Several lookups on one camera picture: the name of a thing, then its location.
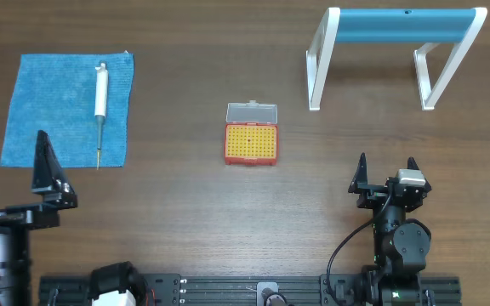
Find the red and yellow tip box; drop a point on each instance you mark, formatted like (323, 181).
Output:
(250, 142)

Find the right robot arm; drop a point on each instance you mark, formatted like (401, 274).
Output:
(406, 248)

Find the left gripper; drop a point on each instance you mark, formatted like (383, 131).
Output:
(24, 217)

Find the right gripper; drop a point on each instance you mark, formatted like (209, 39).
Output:
(398, 196)

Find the white and blue stand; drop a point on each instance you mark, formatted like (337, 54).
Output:
(406, 25)

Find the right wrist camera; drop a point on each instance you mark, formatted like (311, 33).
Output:
(411, 177)

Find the blue cloth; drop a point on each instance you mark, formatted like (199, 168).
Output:
(58, 110)

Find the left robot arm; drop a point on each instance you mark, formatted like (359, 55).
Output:
(4, 263)

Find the white pipette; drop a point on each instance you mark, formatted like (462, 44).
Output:
(101, 93)

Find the mounting rail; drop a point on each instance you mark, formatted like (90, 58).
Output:
(228, 291)

